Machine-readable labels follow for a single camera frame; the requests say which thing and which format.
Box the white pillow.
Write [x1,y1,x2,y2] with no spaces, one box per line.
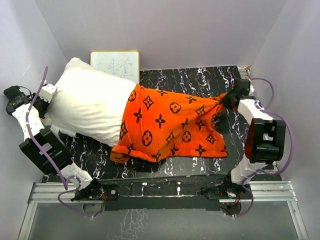
[42,57,136,147]

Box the orange patterned pillowcase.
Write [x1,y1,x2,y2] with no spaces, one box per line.
[110,84,228,164]

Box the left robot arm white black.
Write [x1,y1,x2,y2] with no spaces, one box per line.
[3,84,104,201]

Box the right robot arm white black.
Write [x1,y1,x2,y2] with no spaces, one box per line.
[217,79,287,199]

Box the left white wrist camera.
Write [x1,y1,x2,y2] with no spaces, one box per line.
[39,83,57,104]

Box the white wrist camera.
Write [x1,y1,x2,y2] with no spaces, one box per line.
[39,83,57,104]
[248,78,255,96]

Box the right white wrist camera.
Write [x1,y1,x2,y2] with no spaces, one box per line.
[248,78,255,96]

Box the small whiteboard yellow frame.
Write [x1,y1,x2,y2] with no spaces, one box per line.
[90,50,140,84]

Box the aluminium frame rail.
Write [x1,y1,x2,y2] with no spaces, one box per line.
[18,181,309,240]

